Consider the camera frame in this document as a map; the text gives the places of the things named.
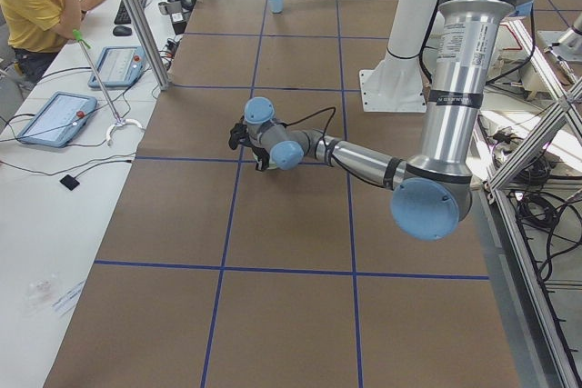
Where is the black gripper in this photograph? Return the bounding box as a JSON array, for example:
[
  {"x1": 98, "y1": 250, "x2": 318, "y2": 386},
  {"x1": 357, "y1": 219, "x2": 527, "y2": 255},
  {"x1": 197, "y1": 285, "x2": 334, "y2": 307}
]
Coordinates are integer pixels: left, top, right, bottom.
[{"x1": 252, "y1": 145, "x2": 269, "y2": 172}]

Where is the light blue plastic cup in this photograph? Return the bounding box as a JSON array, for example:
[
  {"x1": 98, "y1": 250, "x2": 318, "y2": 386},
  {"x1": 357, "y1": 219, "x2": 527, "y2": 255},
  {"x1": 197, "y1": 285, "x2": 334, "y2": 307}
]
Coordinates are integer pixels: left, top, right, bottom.
[{"x1": 268, "y1": 0, "x2": 284, "y2": 14}]

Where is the pale green ceramic bowl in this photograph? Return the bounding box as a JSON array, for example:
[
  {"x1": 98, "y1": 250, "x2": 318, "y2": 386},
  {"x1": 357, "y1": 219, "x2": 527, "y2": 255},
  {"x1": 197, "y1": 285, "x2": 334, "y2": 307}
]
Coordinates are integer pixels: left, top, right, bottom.
[{"x1": 267, "y1": 159, "x2": 278, "y2": 171}]

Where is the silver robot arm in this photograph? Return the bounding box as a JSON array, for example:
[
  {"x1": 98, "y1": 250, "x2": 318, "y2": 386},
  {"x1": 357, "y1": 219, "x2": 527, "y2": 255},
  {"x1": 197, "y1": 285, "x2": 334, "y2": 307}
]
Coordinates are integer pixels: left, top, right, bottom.
[{"x1": 229, "y1": 0, "x2": 533, "y2": 241}]

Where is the grabber stick with green tip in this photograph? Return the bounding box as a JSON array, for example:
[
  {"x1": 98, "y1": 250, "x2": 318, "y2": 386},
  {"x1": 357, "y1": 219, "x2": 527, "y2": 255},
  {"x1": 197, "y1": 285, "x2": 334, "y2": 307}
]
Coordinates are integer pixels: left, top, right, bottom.
[{"x1": 72, "y1": 29, "x2": 145, "y2": 146}]

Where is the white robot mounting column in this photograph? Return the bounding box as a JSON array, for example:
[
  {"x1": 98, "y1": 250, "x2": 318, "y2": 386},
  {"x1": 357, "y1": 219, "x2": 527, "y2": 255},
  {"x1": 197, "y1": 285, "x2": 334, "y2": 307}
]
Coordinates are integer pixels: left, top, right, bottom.
[{"x1": 359, "y1": 0, "x2": 437, "y2": 113}]

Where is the far blue teach pendant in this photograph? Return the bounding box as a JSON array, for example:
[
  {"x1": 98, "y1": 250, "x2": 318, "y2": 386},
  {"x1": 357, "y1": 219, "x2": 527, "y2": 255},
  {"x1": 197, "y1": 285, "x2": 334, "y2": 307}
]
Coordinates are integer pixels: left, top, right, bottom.
[{"x1": 96, "y1": 46, "x2": 146, "y2": 88}]

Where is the blue teach pendant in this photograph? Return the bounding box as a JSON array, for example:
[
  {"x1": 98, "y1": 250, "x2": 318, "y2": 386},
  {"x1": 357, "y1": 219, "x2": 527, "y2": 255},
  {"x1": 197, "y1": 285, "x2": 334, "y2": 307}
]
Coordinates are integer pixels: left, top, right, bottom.
[
  {"x1": 96, "y1": 46, "x2": 146, "y2": 88},
  {"x1": 16, "y1": 92, "x2": 97, "y2": 148}
]

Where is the small black square pad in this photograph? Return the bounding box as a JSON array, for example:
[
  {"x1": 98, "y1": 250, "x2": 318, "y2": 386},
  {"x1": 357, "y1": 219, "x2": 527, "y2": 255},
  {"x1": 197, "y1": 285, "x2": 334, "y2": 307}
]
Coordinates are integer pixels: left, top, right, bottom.
[{"x1": 59, "y1": 174, "x2": 80, "y2": 191}]

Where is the black computer mouse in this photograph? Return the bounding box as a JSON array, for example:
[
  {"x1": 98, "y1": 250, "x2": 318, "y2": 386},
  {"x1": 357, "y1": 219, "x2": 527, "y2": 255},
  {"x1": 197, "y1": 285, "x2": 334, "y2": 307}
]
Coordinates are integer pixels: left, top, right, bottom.
[{"x1": 112, "y1": 25, "x2": 133, "y2": 36}]

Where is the near blue teach pendant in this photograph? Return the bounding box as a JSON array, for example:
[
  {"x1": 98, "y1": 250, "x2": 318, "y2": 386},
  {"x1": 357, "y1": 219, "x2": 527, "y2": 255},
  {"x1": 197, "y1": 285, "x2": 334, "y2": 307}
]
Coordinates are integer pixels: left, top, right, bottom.
[{"x1": 16, "y1": 92, "x2": 97, "y2": 148}]

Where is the black keyboard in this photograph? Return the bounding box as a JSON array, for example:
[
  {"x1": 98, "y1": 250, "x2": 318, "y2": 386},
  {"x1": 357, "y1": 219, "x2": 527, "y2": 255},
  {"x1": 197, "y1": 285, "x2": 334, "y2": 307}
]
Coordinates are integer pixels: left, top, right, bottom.
[{"x1": 114, "y1": 0, "x2": 152, "y2": 25}]

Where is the clear plastic bag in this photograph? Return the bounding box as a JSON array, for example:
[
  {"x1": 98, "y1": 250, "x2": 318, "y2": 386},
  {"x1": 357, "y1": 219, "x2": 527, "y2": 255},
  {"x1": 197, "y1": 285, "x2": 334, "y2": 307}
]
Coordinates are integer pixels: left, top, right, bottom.
[{"x1": 24, "y1": 273, "x2": 61, "y2": 315}]

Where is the person in yellow shirt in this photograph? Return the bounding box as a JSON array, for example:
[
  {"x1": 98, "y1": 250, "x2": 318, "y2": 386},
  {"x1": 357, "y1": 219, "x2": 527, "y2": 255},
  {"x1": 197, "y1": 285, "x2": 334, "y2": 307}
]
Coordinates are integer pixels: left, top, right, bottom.
[{"x1": 1, "y1": 0, "x2": 105, "y2": 84}]

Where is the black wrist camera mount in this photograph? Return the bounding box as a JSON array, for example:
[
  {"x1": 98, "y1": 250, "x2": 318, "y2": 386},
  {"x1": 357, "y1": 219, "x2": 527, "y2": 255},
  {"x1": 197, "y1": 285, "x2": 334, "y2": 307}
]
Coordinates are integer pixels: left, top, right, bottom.
[{"x1": 228, "y1": 123, "x2": 251, "y2": 151}]

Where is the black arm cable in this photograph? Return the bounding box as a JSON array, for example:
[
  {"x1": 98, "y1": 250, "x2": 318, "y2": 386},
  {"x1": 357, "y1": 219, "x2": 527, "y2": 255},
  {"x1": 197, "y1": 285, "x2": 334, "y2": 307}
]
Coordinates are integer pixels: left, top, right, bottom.
[{"x1": 284, "y1": 106, "x2": 337, "y2": 166}]

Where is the aluminium frame post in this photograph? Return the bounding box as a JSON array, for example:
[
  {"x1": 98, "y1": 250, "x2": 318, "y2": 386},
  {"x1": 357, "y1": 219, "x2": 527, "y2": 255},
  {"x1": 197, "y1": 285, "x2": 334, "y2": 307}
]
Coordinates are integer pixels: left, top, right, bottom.
[{"x1": 122, "y1": 0, "x2": 170, "y2": 91}]

